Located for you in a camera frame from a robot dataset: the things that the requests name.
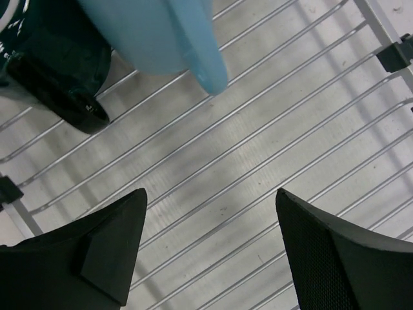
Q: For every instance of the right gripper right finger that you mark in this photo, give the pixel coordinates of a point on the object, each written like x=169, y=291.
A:
x=336, y=264

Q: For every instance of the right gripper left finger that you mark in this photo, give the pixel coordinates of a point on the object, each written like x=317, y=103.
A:
x=86, y=264

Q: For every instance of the light blue ceramic mug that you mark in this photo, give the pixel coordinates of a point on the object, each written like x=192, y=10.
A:
x=163, y=37

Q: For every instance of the dark green glossy mug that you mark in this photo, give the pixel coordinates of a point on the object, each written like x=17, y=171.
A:
x=52, y=56

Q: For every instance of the silver wire dish rack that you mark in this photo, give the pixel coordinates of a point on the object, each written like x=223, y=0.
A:
x=308, y=108

